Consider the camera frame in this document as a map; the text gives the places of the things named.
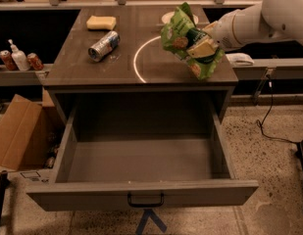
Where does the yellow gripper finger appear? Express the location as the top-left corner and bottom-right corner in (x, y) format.
(186, 39), (219, 58)
(202, 21), (218, 33)

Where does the green rice chip bag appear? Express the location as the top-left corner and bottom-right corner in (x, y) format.
(161, 3), (225, 79)

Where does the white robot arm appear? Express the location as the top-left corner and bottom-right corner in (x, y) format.
(186, 0), (303, 58)

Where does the grey cabinet with counter top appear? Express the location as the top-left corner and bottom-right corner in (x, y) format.
(43, 5), (238, 118)

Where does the open grey top drawer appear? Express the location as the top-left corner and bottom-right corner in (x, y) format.
(26, 95), (259, 211)

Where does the folded white cloth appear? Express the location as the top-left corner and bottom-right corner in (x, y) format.
(227, 53), (254, 66)

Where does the white paper bowl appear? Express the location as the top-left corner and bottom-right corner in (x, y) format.
(162, 11), (199, 25)

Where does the silver blue drink can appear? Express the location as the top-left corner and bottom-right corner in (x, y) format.
(88, 30), (120, 62)

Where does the yellow sponge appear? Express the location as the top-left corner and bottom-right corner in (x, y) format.
(86, 16), (117, 30)

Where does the red soda can right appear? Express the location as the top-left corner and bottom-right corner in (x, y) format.
(27, 53), (44, 71)

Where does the red soda can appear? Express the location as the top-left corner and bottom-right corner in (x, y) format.
(27, 53), (44, 71)
(0, 50), (18, 71)

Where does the white pump bottle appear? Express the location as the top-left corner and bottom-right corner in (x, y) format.
(8, 39), (30, 71)

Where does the brown cardboard box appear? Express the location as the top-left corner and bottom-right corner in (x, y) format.
(0, 92), (64, 170)

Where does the red soda can left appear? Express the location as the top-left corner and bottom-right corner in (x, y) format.
(0, 50), (18, 71)

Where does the black floor cable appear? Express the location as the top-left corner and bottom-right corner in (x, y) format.
(255, 78), (301, 145)

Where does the black drawer handle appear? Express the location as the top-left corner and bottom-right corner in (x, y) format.
(127, 193), (165, 208)

